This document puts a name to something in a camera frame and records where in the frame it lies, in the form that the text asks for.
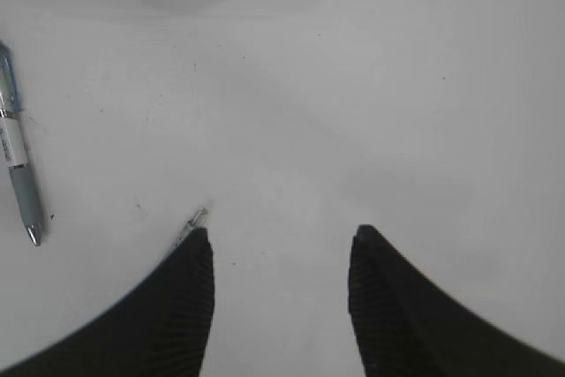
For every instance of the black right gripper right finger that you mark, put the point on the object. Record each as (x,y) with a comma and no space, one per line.
(405,325)

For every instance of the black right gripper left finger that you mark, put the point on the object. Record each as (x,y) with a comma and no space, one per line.
(160,328)

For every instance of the grey white ballpoint pen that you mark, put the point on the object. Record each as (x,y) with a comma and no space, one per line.
(197,220)

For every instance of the blue grey ballpoint pen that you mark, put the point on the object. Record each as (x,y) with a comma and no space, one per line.
(21,173)

